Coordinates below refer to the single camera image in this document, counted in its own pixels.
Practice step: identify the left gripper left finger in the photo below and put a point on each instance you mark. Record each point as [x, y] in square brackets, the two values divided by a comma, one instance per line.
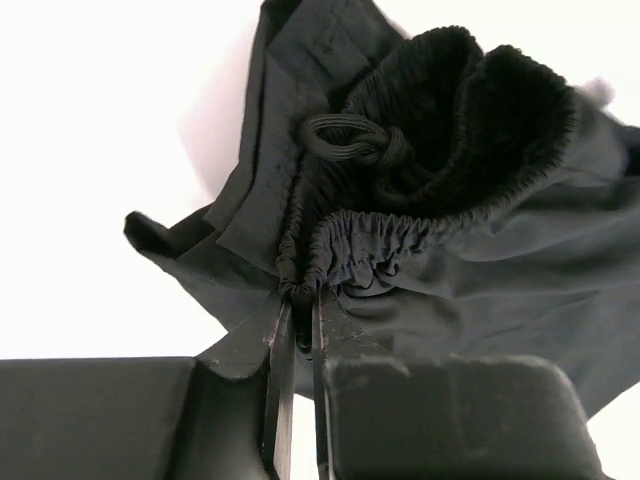
[224, 414]

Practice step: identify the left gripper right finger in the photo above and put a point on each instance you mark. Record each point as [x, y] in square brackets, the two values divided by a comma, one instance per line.
[380, 417]

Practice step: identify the black trousers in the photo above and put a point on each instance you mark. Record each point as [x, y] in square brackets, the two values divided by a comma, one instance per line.
[457, 201]

